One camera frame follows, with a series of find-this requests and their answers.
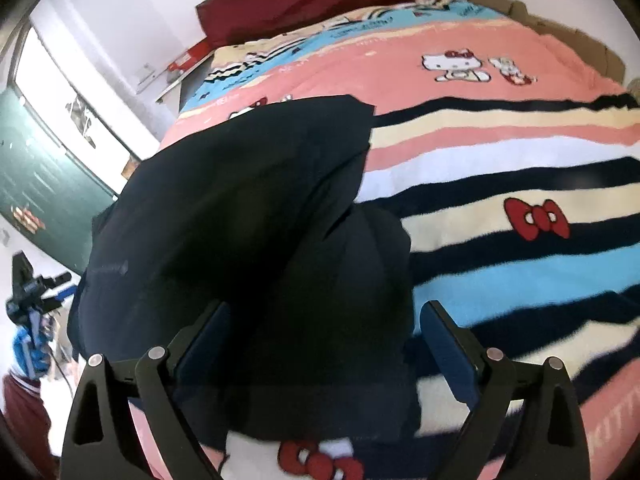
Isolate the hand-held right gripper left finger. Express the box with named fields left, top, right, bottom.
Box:
left=59, top=300, right=233, bottom=480

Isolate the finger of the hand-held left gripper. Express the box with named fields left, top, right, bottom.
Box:
left=37, top=271, right=74, bottom=295
left=12, top=254, right=32, bottom=301

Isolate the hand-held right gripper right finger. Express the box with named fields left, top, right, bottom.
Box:
left=420, top=300, right=591, bottom=480

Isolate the black jacket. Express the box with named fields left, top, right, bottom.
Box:
left=67, top=95, right=421, bottom=461

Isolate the person's left forearm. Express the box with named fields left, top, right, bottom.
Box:
left=0, top=370, right=57, bottom=480

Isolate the person's left hand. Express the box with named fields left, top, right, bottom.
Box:
left=10, top=312, right=52, bottom=382

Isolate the red door sticker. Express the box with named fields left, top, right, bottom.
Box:
left=10, top=204, right=47, bottom=233

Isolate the green door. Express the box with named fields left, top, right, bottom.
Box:
left=0, top=90, right=118, bottom=276

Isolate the dark window ornament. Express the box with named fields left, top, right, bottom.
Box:
left=65, top=95, right=98, bottom=150

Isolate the striped pink cartoon blanket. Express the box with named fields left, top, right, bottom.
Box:
left=127, top=0, right=640, bottom=480

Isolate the white nightstand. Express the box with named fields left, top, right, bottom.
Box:
left=155, top=67, right=190, bottom=121

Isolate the red box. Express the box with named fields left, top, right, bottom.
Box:
left=167, top=39, right=211, bottom=73

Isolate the flattened cardboard box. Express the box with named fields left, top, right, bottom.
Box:
left=462, top=0, right=628, bottom=86

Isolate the cartoon print bedsheet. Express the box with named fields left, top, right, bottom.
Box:
left=178, top=0, right=506, bottom=116

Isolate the white wall socket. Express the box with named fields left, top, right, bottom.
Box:
left=135, top=62, right=156, bottom=92

